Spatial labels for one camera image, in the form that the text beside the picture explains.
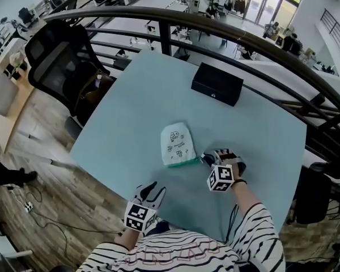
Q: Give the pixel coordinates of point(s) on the black padded chair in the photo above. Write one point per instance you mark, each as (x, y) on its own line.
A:
(314, 194)

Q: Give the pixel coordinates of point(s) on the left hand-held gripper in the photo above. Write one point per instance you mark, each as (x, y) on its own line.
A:
(140, 217)

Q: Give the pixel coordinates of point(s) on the person's right forearm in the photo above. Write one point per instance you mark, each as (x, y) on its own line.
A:
(243, 194)

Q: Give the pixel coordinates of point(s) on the black wristband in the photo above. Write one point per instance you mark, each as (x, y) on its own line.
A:
(241, 181)

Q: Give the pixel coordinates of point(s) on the striped white black shirt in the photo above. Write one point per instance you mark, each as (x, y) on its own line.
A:
(204, 251)

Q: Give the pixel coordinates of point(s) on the white long desk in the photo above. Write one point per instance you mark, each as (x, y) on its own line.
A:
(8, 52)

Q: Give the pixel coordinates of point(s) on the white power strip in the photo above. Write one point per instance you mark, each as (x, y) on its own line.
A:
(28, 207)

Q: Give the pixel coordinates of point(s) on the person's left forearm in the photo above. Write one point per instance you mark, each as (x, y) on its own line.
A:
(129, 238)

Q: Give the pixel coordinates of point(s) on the black metal railing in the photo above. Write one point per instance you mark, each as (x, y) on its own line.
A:
(215, 20)

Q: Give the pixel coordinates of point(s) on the brown bag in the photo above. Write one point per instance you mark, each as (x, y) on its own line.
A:
(93, 95)

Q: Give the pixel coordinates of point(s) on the glass entrance door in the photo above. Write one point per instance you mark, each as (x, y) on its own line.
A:
(262, 4)

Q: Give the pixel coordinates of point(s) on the black rectangular box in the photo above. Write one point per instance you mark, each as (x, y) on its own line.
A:
(216, 84)

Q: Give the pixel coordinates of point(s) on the black mesh office chair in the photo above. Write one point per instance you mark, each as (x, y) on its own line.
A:
(54, 64)

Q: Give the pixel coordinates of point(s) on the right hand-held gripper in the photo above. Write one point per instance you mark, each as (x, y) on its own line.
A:
(222, 174)

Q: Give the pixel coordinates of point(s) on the clear plastic bottle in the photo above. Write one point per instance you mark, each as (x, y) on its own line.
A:
(98, 81)

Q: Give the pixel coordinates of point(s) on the white pouch with teal zipper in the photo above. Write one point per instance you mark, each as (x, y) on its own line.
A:
(177, 146)

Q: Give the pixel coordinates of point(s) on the grey cabinet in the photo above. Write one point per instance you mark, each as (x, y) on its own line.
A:
(1, 95)

